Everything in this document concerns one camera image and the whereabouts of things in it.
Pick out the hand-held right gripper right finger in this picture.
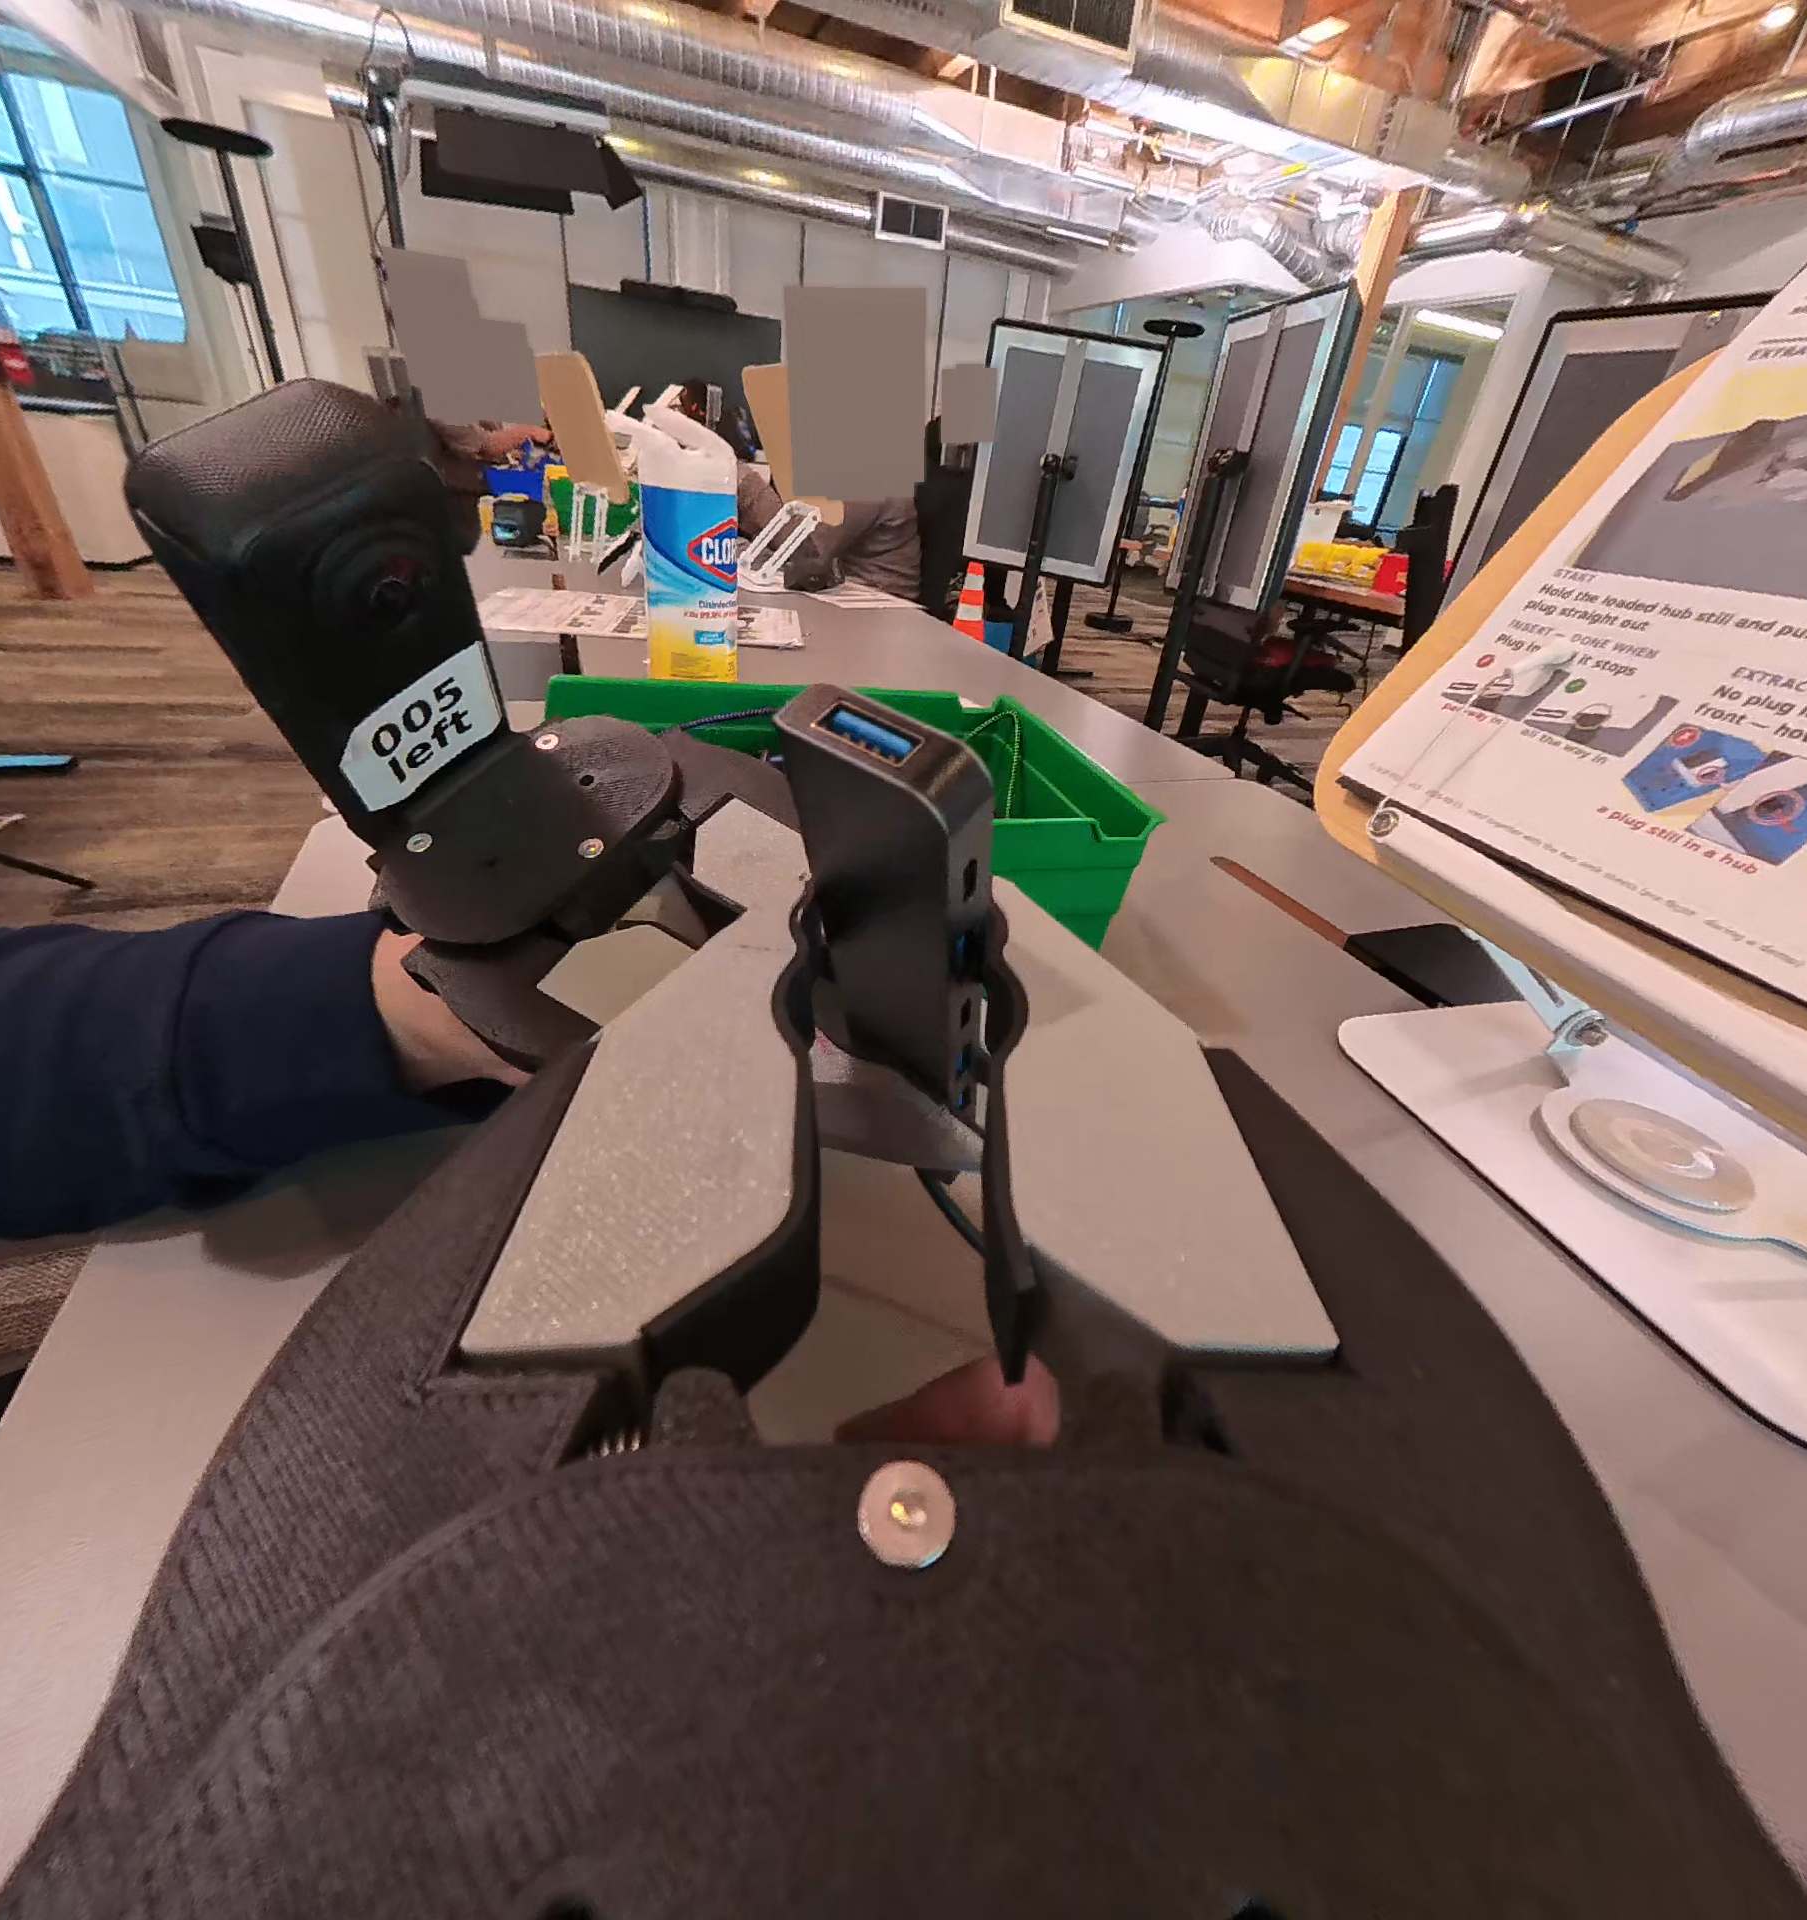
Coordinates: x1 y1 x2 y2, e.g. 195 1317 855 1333
977 884 1342 1390

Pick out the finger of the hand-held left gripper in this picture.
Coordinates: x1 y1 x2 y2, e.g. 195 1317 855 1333
539 928 987 1176
690 809 820 954

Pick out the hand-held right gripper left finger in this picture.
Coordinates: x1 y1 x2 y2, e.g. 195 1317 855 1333
458 884 826 1404

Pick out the grey usb hub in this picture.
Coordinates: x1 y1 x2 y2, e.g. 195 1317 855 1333
772 683 1001 1255

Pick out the green plastic bin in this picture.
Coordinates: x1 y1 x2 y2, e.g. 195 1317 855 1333
543 677 1166 950

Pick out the person's left forearm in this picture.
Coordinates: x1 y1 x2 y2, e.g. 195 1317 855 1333
0 907 507 1246

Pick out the person's right hand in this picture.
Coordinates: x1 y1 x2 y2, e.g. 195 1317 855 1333
841 1357 1064 1452

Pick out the printed paper sheet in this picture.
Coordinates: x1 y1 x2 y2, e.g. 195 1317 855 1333
477 585 811 651

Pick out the black floor lamp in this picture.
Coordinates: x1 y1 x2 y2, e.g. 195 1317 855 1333
162 117 293 394

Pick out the wipes canister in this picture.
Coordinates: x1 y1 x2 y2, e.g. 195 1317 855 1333
640 435 745 684

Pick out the black office chair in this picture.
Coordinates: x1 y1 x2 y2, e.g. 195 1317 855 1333
1174 592 1358 771

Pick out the printed instruction sheet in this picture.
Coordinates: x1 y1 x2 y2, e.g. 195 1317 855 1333
1338 210 1807 1037

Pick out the black wall screen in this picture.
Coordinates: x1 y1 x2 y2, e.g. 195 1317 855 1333
568 279 786 417

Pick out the silver ceiling duct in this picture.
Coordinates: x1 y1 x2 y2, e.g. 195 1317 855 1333
109 0 1807 302

